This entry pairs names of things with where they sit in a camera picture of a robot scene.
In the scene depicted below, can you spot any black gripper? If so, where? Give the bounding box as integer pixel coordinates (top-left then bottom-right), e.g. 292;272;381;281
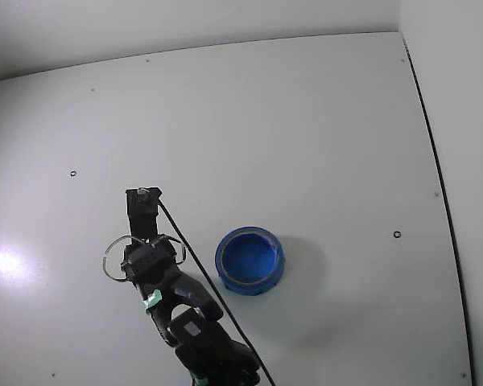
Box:
127;202;159;239

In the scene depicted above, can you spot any blue tape roll bin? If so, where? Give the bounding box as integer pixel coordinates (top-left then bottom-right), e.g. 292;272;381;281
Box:
214;226;286;297

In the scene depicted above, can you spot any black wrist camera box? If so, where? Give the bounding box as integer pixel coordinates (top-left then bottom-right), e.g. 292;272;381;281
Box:
125;186;163;206

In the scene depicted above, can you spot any thin looped servo wire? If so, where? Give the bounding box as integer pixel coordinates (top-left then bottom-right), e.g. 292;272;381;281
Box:
102;235;132;281
160;236;187;265

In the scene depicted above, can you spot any black camera cable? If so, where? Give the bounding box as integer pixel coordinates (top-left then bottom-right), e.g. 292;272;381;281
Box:
156;199;276;386

